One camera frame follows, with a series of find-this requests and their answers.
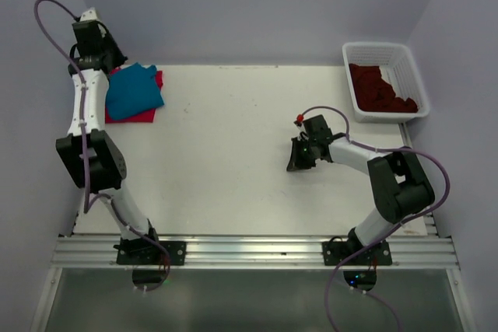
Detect white plastic basket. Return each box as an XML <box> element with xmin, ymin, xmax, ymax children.
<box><xmin>342</xmin><ymin>41</ymin><xmax>430</xmax><ymax>124</ymax></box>

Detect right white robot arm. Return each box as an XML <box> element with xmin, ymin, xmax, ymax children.
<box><xmin>286</xmin><ymin>114</ymin><xmax>435</xmax><ymax>264</ymax></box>

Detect blue t shirt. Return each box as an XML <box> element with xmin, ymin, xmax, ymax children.
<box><xmin>105</xmin><ymin>63</ymin><xmax>165</xmax><ymax>120</ymax></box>

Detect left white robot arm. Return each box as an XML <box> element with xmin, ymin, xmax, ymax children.
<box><xmin>55</xmin><ymin>19</ymin><xmax>162</xmax><ymax>264</ymax></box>

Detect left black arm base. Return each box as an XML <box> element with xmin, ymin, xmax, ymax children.
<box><xmin>114</xmin><ymin>229</ymin><xmax>187</xmax><ymax>292</ymax></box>

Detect folded red t shirt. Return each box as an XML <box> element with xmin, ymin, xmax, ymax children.
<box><xmin>105</xmin><ymin>70</ymin><xmax>163</xmax><ymax>124</ymax></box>

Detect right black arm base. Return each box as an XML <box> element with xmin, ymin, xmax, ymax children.
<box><xmin>321</xmin><ymin>229</ymin><xmax>393</xmax><ymax>292</ymax></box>

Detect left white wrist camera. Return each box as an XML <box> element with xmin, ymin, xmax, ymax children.
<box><xmin>79</xmin><ymin>7</ymin><xmax>100</xmax><ymax>22</ymax></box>

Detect aluminium mounting rail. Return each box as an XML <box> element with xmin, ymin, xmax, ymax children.
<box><xmin>51</xmin><ymin>235</ymin><xmax>459</xmax><ymax>270</ymax></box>

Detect dark red t shirt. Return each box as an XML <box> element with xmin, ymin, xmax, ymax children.
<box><xmin>349</xmin><ymin>64</ymin><xmax>419</xmax><ymax>113</ymax></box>

